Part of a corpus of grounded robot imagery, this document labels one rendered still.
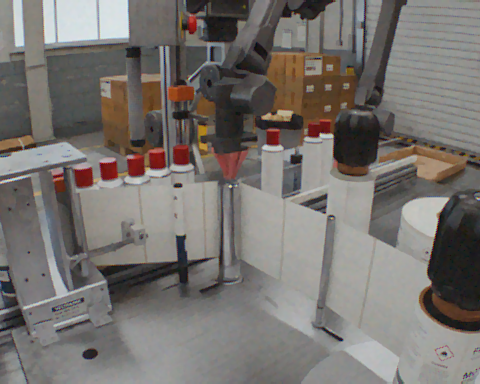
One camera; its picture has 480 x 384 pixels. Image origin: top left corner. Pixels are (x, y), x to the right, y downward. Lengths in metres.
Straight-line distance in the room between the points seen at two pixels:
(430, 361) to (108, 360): 0.42
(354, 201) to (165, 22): 0.47
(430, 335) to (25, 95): 6.02
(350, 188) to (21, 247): 0.53
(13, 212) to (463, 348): 0.54
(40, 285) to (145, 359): 0.19
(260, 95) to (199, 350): 0.43
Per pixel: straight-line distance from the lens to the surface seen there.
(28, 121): 6.22
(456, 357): 0.40
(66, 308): 0.66
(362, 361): 0.59
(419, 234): 0.66
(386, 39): 1.29
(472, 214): 0.35
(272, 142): 0.96
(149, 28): 0.79
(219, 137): 0.79
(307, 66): 4.67
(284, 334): 0.63
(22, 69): 6.14
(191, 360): 0.59
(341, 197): 0.73
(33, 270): 0.61
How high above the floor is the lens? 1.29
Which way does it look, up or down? 21 degrees down
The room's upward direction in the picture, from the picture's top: straight up
